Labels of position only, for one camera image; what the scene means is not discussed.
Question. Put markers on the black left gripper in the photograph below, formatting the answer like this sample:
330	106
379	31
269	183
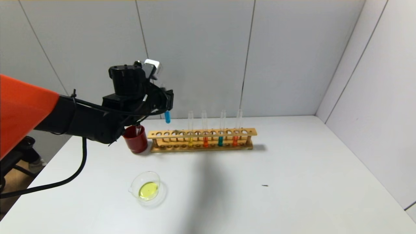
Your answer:
169	99

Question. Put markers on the test tube with blue liquid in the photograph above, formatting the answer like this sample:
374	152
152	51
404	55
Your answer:
167	117
220	141

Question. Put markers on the test tube with yellow liquid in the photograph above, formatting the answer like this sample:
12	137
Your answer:
138	130
190	141

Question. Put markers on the black and orange left arm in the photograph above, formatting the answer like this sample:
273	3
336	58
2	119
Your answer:
84	120

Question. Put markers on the wooden test tube rack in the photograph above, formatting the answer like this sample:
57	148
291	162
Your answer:
201	133

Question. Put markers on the test tube with orange liquid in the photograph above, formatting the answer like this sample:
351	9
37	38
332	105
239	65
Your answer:
235	141
205	142

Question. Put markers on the dark red cup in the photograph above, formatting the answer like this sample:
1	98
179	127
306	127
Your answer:
136	143

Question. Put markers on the clear glass spouted dish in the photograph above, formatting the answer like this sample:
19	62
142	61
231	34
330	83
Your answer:
148	190

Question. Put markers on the grey shoe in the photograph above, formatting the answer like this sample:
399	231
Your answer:
37	166

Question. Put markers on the black office chair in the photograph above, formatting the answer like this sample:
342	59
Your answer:
13	156

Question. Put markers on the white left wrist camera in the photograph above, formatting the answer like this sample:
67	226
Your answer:
152	66

